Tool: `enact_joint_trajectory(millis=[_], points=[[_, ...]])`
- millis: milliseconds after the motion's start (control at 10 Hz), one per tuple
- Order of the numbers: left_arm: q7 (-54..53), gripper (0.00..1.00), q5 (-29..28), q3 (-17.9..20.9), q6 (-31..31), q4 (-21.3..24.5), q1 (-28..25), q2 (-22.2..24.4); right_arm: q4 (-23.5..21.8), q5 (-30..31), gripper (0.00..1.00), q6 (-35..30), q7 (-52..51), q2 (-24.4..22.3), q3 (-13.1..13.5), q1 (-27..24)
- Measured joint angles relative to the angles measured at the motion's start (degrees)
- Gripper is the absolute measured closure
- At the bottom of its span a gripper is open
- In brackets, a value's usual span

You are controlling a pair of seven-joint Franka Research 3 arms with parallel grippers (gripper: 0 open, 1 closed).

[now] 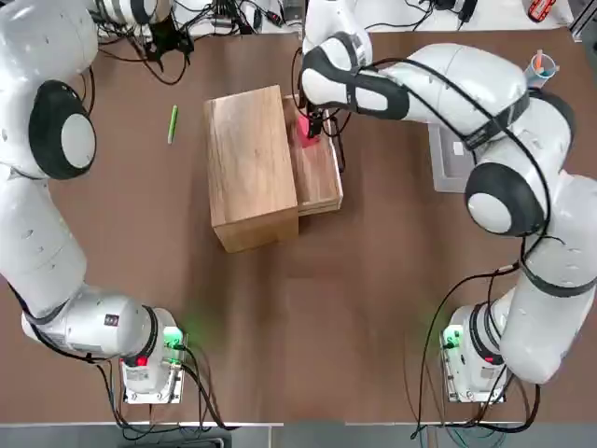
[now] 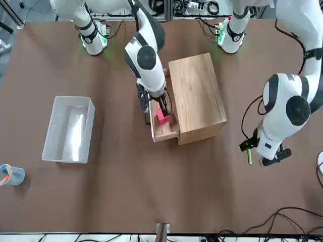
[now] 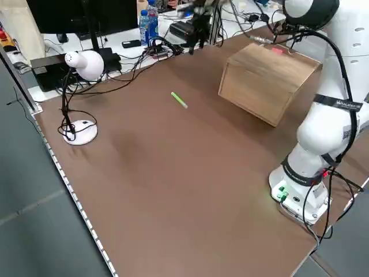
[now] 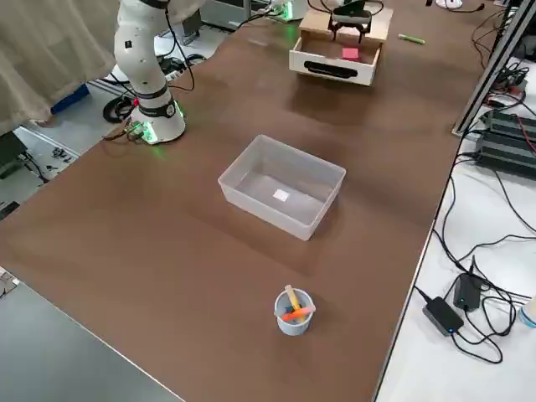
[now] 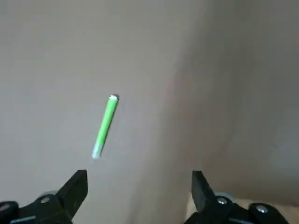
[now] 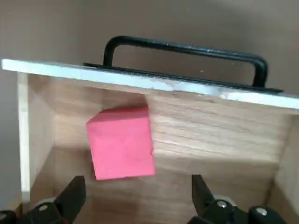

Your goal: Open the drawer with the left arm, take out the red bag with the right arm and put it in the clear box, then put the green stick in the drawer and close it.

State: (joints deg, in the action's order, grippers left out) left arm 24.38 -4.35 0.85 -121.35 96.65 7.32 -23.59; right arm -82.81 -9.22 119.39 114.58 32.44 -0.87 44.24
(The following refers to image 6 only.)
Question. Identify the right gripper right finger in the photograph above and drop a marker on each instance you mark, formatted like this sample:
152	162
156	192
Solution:
210	210

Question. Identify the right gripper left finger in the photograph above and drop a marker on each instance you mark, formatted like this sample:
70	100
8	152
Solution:
67	203

